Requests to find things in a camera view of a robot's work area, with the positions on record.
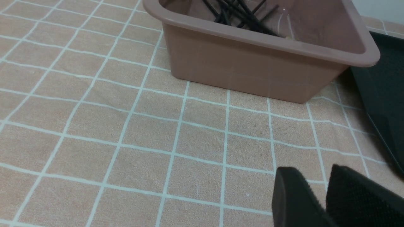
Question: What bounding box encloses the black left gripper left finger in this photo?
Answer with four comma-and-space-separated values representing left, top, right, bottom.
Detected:
272, 167, 338, 227

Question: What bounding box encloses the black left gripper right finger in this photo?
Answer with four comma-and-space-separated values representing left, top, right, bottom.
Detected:
326, 164, 404, 227

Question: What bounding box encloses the black plastic tray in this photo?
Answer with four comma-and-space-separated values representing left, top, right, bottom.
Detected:
351, 31, 404, 176

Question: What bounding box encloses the pink plastic bin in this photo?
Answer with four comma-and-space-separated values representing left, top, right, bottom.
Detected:
143, 0, 380, 103

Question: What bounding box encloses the black chopstick in bin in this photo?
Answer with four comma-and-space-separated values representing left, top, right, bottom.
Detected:
210, 0, 279, 37
202, 0, 219, 19
214, 0, 232, 26
237, 0, 264, 30

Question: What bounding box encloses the pink checkered tablecloth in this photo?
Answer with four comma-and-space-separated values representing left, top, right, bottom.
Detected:
0, 0, 403, 227

